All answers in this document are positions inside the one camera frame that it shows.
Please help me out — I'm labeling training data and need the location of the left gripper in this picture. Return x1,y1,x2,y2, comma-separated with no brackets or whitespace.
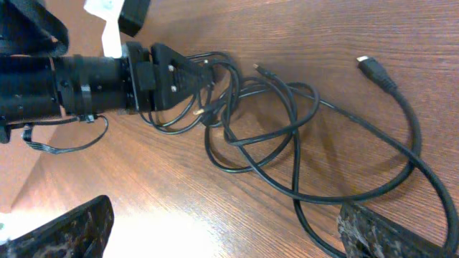
122,42,214,113

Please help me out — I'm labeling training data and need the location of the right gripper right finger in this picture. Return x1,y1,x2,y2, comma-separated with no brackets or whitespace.
338,203,458,258

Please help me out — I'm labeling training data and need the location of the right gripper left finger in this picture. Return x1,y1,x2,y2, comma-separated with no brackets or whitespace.
1,195,114,258

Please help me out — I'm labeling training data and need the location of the thin black USB cable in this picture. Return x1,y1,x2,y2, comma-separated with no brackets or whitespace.
138,52,241,135

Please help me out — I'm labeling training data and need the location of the long thin black cable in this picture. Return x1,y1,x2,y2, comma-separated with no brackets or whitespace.
204,63,349,258

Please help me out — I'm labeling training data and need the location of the thick black cable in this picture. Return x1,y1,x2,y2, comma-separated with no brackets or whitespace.
224,55,459,258

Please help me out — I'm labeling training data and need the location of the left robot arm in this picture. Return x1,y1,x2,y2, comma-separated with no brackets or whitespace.
1,1,214,143

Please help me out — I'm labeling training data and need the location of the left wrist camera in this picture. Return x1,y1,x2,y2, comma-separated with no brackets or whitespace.
83,0,151,59

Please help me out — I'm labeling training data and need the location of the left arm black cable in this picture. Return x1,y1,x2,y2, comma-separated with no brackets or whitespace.
21,113,109,155

